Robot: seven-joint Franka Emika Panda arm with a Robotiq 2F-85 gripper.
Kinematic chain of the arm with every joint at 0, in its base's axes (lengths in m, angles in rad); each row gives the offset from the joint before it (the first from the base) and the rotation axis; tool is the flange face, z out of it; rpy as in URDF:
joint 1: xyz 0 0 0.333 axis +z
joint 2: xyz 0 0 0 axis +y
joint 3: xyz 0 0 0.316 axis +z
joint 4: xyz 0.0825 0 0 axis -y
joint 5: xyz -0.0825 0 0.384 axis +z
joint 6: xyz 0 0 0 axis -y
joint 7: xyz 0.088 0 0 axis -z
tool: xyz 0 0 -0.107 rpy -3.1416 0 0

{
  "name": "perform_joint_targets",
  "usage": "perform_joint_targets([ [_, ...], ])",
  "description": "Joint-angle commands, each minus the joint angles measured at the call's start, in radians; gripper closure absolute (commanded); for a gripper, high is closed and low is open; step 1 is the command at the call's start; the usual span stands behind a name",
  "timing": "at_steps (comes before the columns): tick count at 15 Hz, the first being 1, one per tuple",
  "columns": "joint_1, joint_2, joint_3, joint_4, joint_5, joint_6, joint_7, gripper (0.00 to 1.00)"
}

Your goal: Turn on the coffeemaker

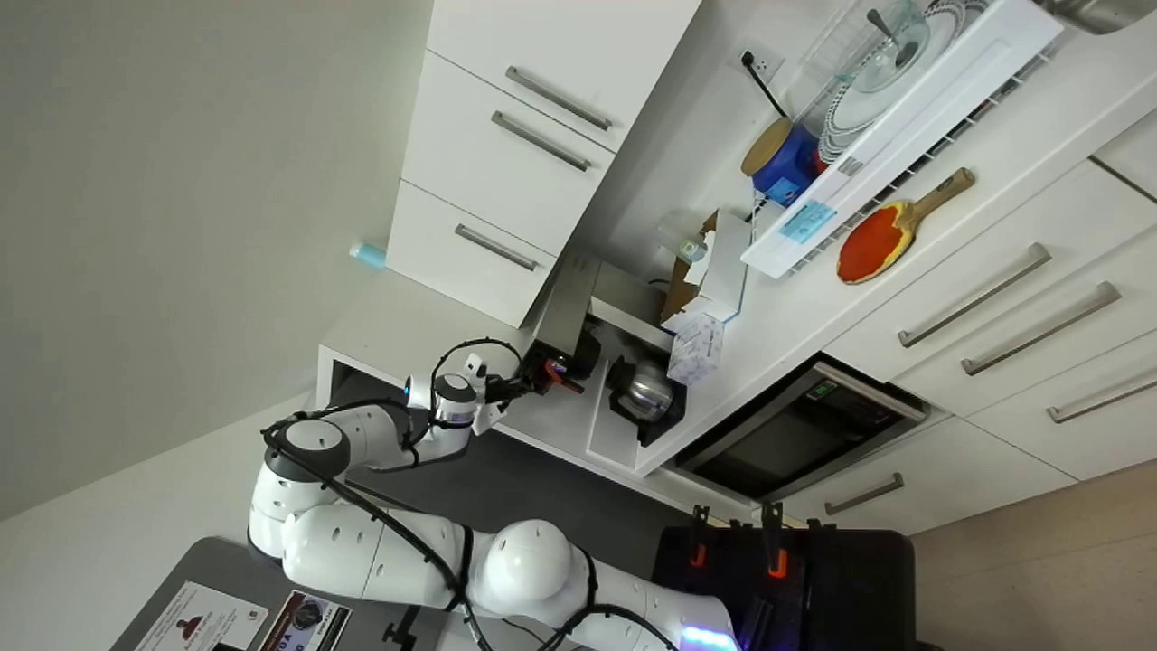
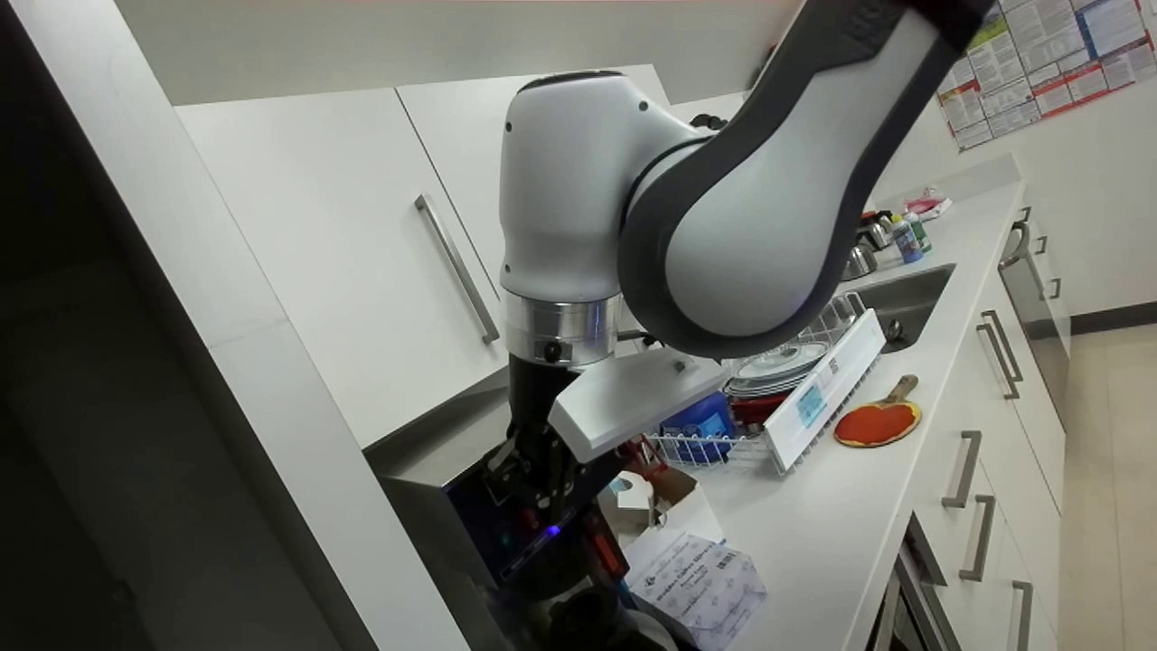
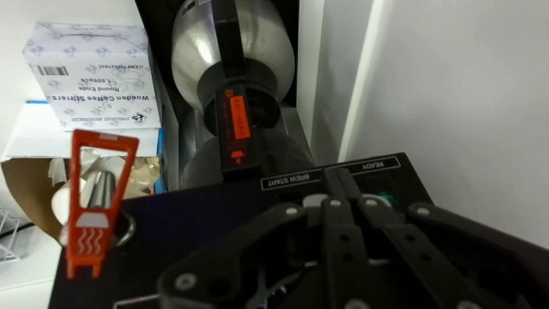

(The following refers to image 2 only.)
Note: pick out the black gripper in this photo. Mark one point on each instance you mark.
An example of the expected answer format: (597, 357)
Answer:
(545, 494)

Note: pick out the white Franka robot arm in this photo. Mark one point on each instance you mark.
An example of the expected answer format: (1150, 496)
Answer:
(745, 230)

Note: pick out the small white box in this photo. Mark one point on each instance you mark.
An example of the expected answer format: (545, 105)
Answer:
(630, 494)

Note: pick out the brown cardboard box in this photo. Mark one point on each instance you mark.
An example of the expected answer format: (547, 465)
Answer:
(673, 482)

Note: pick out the blue plastic container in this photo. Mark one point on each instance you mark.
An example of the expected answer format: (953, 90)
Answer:
(708, 433)

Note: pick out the white printed paper sheets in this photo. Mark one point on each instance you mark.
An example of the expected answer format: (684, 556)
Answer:
(698, 592)

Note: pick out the stacked white plates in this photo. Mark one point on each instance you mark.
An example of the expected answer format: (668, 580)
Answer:
(778, 365)

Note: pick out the white dish rack tray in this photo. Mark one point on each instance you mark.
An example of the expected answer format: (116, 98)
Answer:
(826, 398)

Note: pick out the red table tennis paddle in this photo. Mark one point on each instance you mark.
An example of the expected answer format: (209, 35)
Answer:
(877, 420)

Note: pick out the built-in black oven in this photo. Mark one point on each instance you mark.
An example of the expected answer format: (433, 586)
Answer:
(901, 610)

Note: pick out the steel kitchen sink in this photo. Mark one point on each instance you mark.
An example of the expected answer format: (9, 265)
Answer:
(905, 301)

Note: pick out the white drawer front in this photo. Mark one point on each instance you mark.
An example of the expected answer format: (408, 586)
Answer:
(1042, 603)
(962, 418)
(1014, 529)

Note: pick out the pink sponge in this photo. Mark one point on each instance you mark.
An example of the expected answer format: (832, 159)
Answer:
(926, 204)

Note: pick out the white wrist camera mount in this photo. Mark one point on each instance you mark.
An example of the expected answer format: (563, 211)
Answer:
(635, 402)

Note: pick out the colourful wall chart poster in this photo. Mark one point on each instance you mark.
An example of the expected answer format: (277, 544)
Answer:
(1062, 58)

